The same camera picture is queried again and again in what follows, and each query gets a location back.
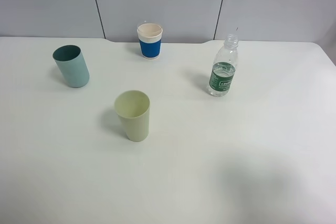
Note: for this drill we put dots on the clear bottle green label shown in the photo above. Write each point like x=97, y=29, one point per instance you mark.
x=224, y=67

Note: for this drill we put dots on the teal plastic cup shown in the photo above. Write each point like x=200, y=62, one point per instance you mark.
x=72, y=65

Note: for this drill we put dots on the blue sleeved paper cup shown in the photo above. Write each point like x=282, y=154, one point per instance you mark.
x=150, y=35

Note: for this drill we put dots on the light green plastic cup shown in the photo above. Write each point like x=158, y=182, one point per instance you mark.
x=133, y=110

